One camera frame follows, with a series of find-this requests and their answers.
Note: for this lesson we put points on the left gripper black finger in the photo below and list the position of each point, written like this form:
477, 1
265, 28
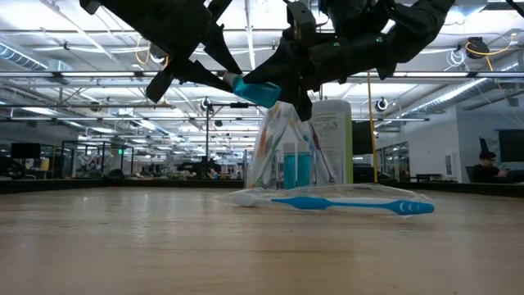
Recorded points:
196, 73
219, 45

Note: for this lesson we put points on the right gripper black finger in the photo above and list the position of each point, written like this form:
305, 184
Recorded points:
303, 98
286, 65

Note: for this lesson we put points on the white wipes canister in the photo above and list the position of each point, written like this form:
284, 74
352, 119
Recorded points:
341, 135

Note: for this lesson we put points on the black panel screen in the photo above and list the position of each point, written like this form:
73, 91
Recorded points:
362, 137

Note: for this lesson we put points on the clear acrylic toothbrush holder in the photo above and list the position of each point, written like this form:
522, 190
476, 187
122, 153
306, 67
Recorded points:
335, 176

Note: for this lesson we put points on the blue white wrapped toothbrush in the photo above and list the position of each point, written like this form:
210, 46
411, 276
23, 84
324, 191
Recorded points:
307, 203

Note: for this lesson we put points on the person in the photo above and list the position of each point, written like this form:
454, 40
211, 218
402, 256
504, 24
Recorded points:
485, 172

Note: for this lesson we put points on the black desk monitor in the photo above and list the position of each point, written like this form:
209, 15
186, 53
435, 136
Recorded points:
24, 151

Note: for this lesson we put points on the black camera rig frame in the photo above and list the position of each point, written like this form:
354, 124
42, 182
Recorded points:
239, 105

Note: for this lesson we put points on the black round mounted camera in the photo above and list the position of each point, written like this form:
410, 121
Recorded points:
381, 105

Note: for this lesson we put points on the black hanging ceiling camera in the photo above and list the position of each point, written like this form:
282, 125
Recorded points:
477, 46

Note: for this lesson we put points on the dark wall monitor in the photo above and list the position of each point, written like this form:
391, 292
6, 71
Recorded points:
511, 145

